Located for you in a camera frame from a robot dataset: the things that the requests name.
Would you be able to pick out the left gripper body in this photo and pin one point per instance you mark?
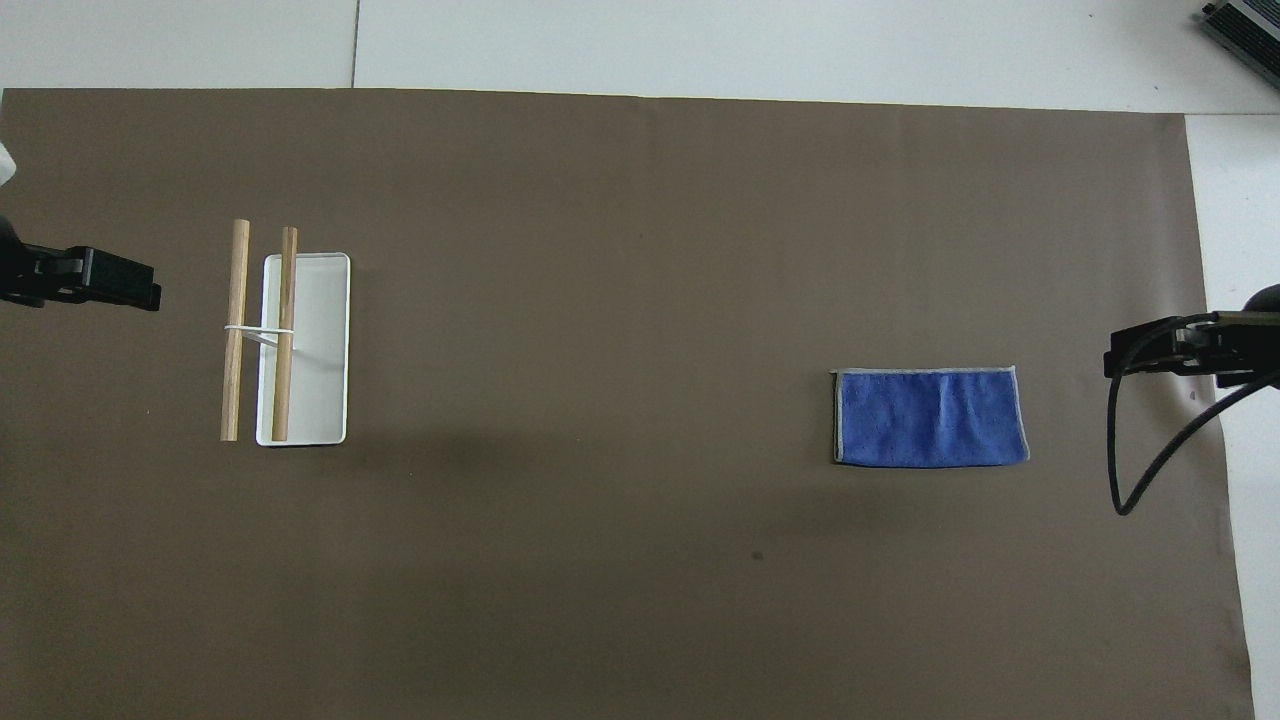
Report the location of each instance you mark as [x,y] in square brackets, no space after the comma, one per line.
[10,262]

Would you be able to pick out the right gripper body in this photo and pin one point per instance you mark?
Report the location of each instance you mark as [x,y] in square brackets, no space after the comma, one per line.
[1258,340]

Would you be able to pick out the white towel rack wooden bars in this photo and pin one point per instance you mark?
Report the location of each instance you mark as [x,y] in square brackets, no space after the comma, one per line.
[315,350]

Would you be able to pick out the blue towel with grey edge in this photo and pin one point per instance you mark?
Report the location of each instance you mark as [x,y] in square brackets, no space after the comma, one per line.
[930,418]

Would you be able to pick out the grey metal box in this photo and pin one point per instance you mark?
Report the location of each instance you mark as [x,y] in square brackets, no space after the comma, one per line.
[1248,22]

